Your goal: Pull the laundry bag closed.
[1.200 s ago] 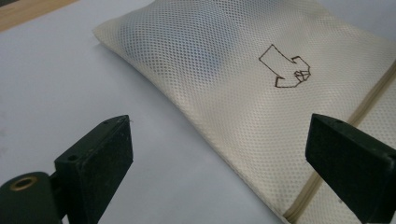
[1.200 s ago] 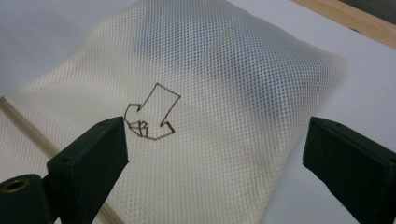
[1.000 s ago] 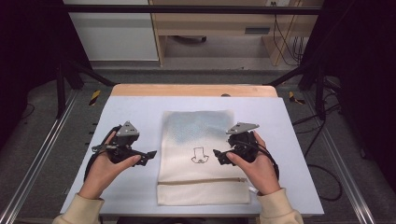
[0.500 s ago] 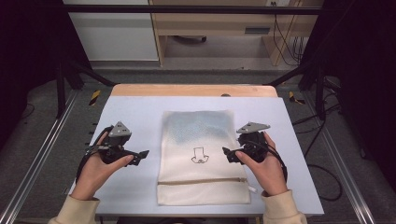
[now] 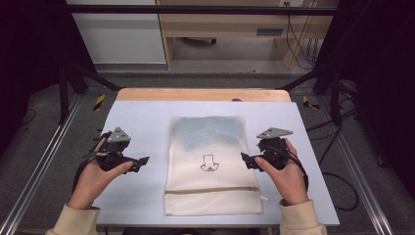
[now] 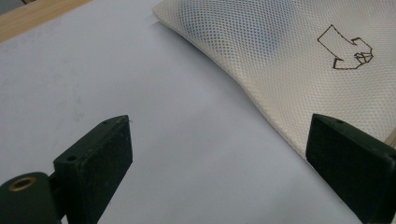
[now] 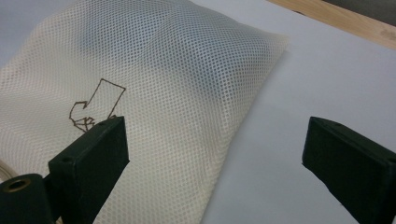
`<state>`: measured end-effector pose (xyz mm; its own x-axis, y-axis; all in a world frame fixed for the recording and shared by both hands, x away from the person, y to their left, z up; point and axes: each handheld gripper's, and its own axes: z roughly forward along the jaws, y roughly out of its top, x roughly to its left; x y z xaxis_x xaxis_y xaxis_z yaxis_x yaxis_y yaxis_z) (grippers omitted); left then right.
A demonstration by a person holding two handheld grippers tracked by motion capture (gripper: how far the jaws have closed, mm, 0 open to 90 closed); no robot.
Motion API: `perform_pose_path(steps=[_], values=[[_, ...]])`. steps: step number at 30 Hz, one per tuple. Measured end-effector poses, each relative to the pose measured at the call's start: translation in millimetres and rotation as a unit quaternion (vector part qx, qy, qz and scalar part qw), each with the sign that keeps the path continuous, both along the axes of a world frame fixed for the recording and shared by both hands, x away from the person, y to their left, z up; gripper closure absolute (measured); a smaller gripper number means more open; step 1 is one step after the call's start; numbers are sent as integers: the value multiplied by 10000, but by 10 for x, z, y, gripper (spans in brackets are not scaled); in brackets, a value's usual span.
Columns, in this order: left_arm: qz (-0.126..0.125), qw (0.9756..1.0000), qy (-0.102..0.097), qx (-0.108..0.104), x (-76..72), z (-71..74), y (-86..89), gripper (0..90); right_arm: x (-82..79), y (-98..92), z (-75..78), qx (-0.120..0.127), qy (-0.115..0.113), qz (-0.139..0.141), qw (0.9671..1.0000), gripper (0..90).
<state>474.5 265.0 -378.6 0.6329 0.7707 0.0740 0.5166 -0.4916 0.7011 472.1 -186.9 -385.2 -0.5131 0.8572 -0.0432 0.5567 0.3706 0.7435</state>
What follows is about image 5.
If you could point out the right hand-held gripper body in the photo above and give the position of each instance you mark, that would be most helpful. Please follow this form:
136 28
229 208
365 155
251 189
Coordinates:
274 153

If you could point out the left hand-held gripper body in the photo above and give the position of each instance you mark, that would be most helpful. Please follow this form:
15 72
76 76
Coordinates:
112 153

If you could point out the white mesh laundry bag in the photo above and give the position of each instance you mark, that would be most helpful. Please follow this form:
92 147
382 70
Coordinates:
212 147

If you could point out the person's right hand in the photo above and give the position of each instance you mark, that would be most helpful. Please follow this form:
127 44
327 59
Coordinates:
288 186

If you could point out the person's left hand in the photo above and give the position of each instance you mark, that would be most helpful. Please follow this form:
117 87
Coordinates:
89 186

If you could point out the white table board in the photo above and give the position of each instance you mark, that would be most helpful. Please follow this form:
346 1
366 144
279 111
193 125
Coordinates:
147 124

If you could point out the black metal stand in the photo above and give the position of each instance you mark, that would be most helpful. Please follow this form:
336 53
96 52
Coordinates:
335 98
63 98

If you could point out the wooden table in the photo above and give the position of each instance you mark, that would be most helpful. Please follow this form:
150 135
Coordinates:
195 94

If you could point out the white cabinet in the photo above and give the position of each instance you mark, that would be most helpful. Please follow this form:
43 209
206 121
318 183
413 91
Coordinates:
120 39

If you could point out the black curtain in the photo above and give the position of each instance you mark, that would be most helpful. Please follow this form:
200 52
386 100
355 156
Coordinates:
381 81
29 65

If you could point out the light wooden desk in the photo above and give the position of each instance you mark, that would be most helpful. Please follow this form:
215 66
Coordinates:
228 26

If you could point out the aluminium floor rail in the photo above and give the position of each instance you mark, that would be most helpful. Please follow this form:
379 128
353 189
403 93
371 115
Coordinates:
42 163
362 179

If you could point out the black horizontal frame bar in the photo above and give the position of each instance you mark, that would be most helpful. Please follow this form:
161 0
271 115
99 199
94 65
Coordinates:
195 9

